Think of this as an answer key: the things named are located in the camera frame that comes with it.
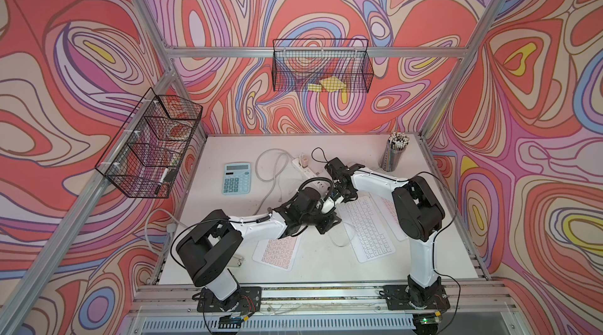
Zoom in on pink keyboard left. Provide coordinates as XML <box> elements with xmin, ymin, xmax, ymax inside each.
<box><xmin>252</xmin><ymin>237</ymin><xmax>300</xmax><ymax>272</ymax></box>

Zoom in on white power strip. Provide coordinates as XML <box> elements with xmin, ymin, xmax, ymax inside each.
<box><xmin>291</xmin><ymin>158</ymin><xmax>329</xmax><ymax>194</ymax></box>

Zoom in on pink usb charger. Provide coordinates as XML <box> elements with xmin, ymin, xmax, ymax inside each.
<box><xmin>299</xmin><ymin>155</ymin><xmax>309</xmax><ymax>169</ymax></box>

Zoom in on black wire basket back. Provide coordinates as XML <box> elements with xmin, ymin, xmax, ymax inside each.
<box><xmin>272</xmin><ymin>37</ymin><xmax>375</xmax><ymax>93</ymax></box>

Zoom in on black wire basket left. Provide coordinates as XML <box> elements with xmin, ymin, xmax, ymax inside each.
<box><xmin>95</xmin><ymin>89</ymin><xmax>203</xmax><ymax>198</ymax></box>

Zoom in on pencil holder cup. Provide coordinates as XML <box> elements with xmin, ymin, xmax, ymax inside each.
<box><xmin>379</xmin><ymin>132</ymin><xmax>410</xmax><ymax>172</ymax></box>

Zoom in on yellow sticky notes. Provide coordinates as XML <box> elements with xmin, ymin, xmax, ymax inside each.
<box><xmin>306</xmin><ymin>76</ymin><xmax>347</xmax><ymax>93</ymax></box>

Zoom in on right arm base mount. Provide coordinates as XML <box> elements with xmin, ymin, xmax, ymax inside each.
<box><xmin>378</xmin><ymin>281</ymin><xmax>451</xmax><ymax>313</ymax></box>

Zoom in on white power strip cord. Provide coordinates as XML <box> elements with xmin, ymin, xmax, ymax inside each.
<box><xmin>143</xmin><ymin>147</ymin><xmax>295</xmax><ymax>256</ymax></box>

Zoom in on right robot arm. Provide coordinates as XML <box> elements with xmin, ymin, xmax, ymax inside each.
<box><xmin>324</xmin><ymin>158</ymin><xmax>445</xmax><ymax>309</ymax></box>

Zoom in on black wire basket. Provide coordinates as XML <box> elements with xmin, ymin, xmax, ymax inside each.
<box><xmin>272</xmin><ymin>37</ymin><xmax>375</xmax><ymax>93</ymax></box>
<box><xmin>95</xmin><ymin>89</ymin><xmax>203</xmax><ymax>198</ymax></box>

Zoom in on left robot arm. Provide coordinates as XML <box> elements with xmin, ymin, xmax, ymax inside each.
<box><xmin>175</xmin><ymin>177</ymin><xmax>349</xmax><ymax>303</ymax></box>

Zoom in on grey calculator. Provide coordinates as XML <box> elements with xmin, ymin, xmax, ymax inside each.
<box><xmin>222</xmin><ymin>162</ymin><xmax>251</xmax><ymax>195</ymax></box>

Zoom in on white keyboard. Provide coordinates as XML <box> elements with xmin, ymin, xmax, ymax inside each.
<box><xmin>337</xmin><ymin>196</ymin><xmax>396</xmax><ymax>264</ymax></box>

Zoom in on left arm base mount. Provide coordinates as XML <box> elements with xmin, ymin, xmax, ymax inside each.
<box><xmin>192</xmin><ymin>286</ymin><xmax>262</xmax><ymax>314</ymax></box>

